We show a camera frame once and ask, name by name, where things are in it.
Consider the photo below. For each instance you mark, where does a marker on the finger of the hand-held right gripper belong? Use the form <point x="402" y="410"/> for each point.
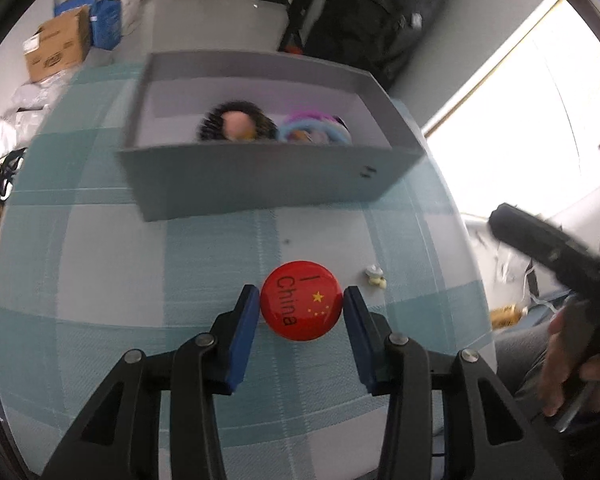
<point x="522" y="232"/>

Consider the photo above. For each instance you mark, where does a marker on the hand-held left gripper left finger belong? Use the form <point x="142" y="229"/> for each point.
<point x="245" y="332"/>

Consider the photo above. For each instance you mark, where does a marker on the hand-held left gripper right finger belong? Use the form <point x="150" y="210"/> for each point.
<point x="357" y="332"/>

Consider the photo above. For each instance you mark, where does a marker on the red round badge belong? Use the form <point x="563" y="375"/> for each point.
<point x="300" y="305"/>

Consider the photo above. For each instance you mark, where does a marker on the grey cardboard box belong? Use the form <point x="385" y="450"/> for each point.
<point x="255" y="180"/>

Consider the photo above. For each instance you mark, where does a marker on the person's right hand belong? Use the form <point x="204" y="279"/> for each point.
<point x="555" y="360"/>

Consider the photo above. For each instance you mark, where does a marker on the small white yellow clip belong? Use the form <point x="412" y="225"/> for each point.
<point x="375" y="276"/>

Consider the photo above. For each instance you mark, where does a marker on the small yellow brown item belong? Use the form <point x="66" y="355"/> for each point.
<point x="507" y="316"/>

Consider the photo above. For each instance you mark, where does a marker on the person's grey trousers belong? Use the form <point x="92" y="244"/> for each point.
<point x="520" y="357"/>

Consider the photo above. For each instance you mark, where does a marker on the bright window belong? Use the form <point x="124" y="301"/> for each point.
<point x="525" y="125"/>

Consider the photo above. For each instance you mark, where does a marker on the teal checked tablecloth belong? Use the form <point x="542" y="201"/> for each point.
<point x="105" y="270"/>

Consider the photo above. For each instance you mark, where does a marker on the black backpack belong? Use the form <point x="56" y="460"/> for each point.
<point x="380" y="15"/>

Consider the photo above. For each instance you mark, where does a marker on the blue cardboard box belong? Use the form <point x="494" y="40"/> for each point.
<point x="107" y="20"/>

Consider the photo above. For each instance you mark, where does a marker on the brown cardboard box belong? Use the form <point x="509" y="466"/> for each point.
<point x="57" y="45"/>

